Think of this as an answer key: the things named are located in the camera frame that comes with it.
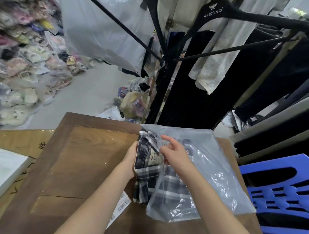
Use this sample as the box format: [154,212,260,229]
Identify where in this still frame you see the flat brown cardboard box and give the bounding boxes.
[0,129,55,217]

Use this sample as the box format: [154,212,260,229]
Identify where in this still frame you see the person's right forearm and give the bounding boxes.
[174,165,245,234]

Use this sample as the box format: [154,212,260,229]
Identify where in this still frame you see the crumpled white papers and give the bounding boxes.
[221,110,245,132]

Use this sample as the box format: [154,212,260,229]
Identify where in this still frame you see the pile of bagged clothes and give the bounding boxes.
[0,0,88,127]

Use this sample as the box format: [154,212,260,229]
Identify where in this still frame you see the white flat box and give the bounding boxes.
[0,148,31,197]

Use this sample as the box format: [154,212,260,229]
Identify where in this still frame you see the blue plastic stool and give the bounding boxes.
[239,153,309,215]

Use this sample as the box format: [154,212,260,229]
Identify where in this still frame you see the light grey hanging garment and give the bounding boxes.
[188,17,259,95]

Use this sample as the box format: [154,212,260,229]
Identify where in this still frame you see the person's left forearm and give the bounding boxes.
[54,166,136,234]

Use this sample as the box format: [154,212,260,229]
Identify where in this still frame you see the navy white plaid shirt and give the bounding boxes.
[132,130,196,207]

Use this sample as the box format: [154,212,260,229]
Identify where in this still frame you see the chrome metal rack pole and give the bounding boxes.
[141,60,183,124]

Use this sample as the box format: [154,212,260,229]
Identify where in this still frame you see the stack of folded fabrics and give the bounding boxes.
[229,96,309,165]

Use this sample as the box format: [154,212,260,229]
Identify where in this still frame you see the small heap of bagged clothes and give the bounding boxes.
[106,77,151,124]

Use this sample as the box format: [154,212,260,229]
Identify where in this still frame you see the white paper sheet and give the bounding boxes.
[98,106,125,121]

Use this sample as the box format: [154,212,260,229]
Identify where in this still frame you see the black clothes hanger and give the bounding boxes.
[167,0,309,62]

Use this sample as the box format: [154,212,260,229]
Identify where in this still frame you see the black metal garment rack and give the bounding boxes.
[90,0,302,69]

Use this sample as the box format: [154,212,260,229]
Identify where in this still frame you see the large translucent plastic cover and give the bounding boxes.
[59,0,167,77]

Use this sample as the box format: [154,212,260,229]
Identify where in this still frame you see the black hanging garment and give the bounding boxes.
[146,30,242,131]

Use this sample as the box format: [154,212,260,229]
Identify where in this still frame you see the white paper shipping label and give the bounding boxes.
[106,191,132,229]

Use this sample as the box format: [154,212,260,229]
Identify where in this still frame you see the clear plastic garment bag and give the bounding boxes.
[140,124,257,223]

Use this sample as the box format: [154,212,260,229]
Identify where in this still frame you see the person's right hand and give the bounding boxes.
[159,135,193,177]

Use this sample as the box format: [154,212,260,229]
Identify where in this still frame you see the person's left hand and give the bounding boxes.
[122,141,140,180]

